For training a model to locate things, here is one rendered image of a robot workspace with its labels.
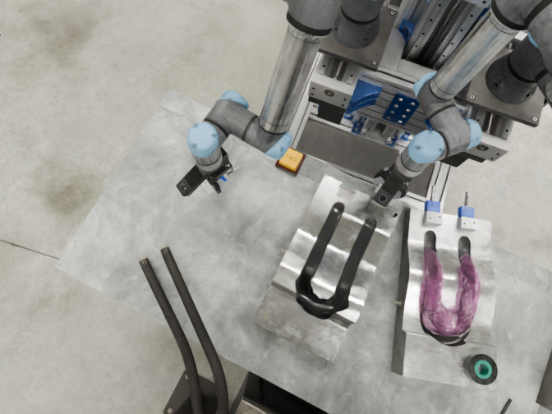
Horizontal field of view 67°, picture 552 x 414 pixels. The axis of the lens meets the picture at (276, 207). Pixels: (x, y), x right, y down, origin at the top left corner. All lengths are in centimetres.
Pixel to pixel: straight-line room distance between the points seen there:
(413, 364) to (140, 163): 105
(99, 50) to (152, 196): 148
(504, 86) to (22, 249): 220
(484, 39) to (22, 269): 218
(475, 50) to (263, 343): 95
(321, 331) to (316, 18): 84
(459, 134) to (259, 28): 177
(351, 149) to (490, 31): 124
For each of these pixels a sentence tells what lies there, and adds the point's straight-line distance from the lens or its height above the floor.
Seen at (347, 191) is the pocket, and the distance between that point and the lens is 136.
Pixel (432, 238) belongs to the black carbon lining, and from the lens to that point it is 141.
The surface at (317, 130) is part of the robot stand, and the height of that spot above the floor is 21.
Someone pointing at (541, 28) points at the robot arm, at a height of 153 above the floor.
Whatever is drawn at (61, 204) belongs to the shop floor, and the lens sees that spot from 244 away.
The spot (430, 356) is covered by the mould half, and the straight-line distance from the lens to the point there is 132.
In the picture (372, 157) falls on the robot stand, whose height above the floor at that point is 21.
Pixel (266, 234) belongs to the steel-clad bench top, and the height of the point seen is 80.
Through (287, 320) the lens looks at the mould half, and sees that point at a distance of 128.
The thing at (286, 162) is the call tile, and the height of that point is 84.
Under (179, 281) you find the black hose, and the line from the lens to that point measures 130.
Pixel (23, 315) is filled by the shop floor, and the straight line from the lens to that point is 242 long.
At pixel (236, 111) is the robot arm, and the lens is 108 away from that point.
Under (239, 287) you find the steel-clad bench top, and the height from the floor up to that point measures 80.
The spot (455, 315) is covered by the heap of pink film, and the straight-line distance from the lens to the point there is 135.
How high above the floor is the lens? 213
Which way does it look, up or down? 75 degrees down
